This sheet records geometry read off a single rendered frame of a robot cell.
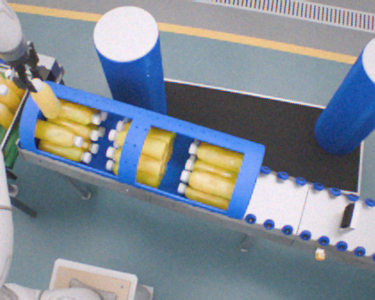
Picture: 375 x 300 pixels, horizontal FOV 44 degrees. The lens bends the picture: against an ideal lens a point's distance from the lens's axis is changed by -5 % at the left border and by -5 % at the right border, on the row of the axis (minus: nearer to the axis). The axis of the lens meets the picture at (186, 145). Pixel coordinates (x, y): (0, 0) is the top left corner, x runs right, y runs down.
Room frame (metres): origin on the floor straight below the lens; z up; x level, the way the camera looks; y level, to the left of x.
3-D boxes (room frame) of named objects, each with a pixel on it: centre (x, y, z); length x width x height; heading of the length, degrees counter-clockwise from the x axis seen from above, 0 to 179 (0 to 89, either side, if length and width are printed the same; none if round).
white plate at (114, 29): (1.11, 0.25, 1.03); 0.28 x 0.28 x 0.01
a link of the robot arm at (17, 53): (0.68, 0.48, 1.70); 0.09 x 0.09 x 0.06
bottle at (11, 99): (0.83, 0.74, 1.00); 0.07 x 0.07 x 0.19
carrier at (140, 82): (1.11, 0.25, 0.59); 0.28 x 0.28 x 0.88
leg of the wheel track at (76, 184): (0.65, 0.60, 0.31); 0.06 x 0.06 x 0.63; 71
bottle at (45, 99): (0.67, 0.48, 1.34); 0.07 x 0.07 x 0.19
